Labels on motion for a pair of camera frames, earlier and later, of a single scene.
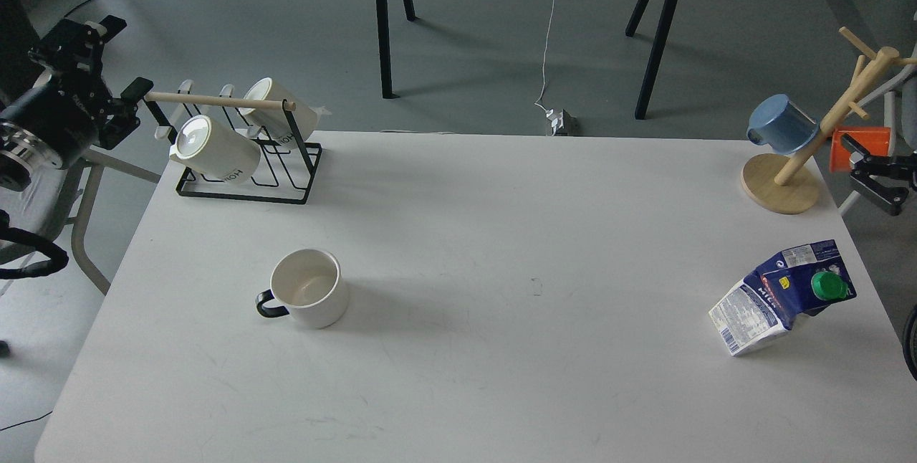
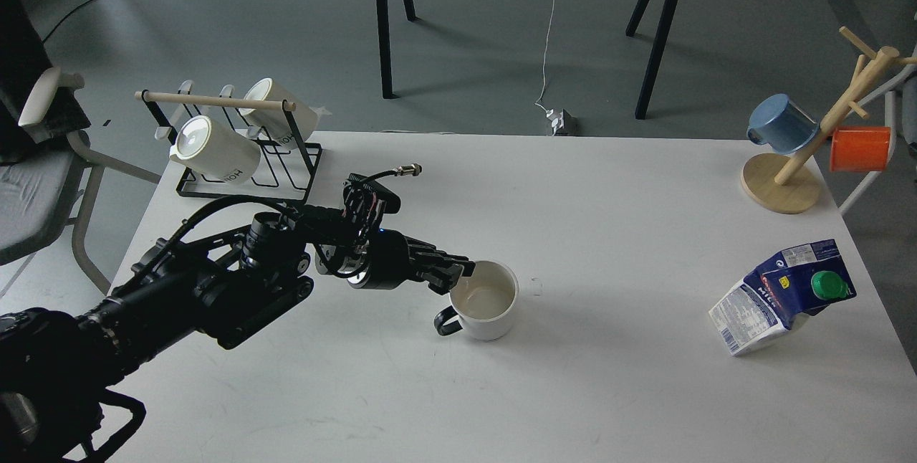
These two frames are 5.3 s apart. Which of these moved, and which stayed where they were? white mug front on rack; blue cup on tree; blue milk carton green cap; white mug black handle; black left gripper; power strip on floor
Moved: white mug black handle; black left gripper
Stayed: white mug front on rack; power strip on floor; blue cup on tree; blue milk carton green cap
